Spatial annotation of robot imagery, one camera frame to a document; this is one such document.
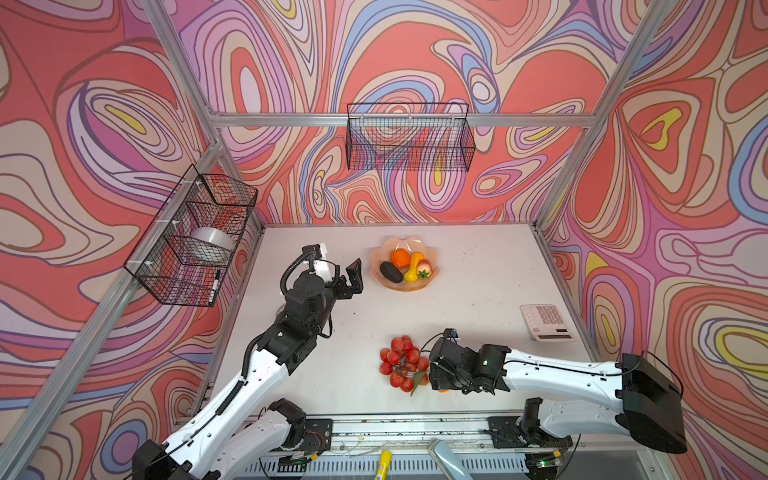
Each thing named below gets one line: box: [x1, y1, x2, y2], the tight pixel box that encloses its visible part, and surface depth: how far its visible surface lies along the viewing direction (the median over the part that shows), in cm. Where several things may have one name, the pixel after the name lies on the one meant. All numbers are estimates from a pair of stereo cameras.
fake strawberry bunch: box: [379, 335, 430, 396], surface depth 82 cm
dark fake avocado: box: [380, 261, 404, 283], surface depth 103 cm
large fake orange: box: [391, 248, 411, 269], surface depth 106 cm
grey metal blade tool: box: [429, 439, 474, 480], surface depth 66 cm
